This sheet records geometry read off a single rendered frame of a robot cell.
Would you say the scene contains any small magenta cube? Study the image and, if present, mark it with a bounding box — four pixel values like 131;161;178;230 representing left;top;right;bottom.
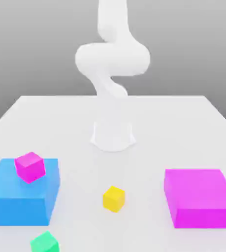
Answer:
14;151;46;185

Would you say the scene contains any large blue box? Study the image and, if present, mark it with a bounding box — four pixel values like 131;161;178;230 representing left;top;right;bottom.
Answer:
0;158;61;226

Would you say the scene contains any large magenta box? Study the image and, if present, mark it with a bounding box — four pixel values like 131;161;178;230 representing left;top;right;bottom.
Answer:
163;168;226;229

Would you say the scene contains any small yellow cube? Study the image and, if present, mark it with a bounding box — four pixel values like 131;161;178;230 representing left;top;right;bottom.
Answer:
102;185;126;213

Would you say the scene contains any small green cube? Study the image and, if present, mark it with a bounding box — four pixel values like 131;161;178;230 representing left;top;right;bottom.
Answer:
30;230;60;252

